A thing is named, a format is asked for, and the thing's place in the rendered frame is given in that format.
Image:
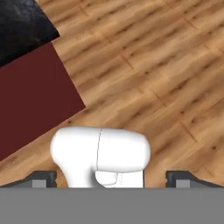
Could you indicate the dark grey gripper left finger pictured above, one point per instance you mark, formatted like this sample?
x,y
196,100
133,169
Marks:
x,y
43,177

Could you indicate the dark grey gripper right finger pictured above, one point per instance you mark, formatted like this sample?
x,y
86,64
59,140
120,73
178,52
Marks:
x,y
178,176

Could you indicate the dark red counter cabinet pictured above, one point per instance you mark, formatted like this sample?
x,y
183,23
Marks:
x,y
32,99

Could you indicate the white rounded object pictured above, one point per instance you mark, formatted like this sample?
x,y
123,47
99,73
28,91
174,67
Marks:
x,y
116,150

